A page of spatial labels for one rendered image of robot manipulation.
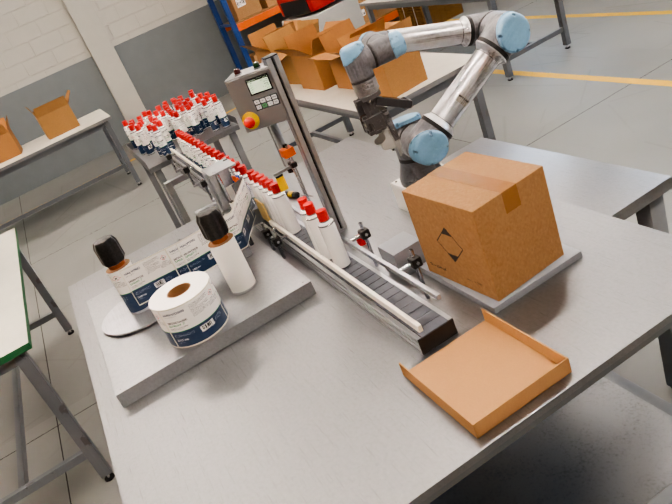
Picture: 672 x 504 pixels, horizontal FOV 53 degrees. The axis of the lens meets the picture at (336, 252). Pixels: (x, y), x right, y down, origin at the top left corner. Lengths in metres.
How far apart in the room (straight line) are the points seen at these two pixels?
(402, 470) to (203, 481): 0.49
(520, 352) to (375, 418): 0.37
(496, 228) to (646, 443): 0.85
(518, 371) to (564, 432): 0.73
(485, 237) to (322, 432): 0.61
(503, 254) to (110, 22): 8.43
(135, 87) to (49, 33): 1.22
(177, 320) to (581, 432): 1.28
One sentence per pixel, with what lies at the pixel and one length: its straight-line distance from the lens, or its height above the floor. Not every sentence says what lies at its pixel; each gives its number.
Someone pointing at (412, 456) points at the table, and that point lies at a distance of 1.48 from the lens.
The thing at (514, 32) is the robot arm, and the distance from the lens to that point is 2.20.
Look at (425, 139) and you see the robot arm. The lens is 2.13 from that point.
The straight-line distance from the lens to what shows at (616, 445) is 2.23.
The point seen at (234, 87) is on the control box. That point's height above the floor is 1.45.
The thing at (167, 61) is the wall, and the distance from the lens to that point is 9.89.
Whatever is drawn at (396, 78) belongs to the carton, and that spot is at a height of 0.88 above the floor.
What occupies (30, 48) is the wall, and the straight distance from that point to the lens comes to 9.67.
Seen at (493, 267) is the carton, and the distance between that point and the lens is 1.73.
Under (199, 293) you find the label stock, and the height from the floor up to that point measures 1.02.
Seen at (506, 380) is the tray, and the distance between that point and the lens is 1.57.
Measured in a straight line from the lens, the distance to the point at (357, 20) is 7.96.
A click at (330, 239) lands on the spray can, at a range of 2.06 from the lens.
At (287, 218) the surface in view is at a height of 0.95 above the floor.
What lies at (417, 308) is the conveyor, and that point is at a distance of 1.80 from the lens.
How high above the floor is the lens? 1.86
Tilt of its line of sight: 26 degrees down
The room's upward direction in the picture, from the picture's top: 23 degrees counter-clockwise
